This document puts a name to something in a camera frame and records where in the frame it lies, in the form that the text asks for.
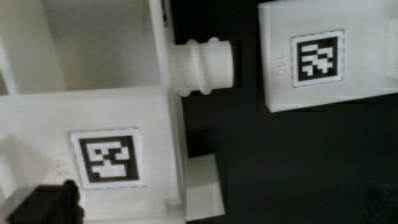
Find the white cabinet door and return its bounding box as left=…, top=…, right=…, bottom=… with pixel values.
left=0, top=93, right=185, bottom=224
left=258, top=0, right=398, bottom=112

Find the white cabinet body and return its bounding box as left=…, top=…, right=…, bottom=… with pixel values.
left=0, top=0, right=233, bottom=224

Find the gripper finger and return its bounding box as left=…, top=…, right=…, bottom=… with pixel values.
left=4, top=180, right=86, bottom=224

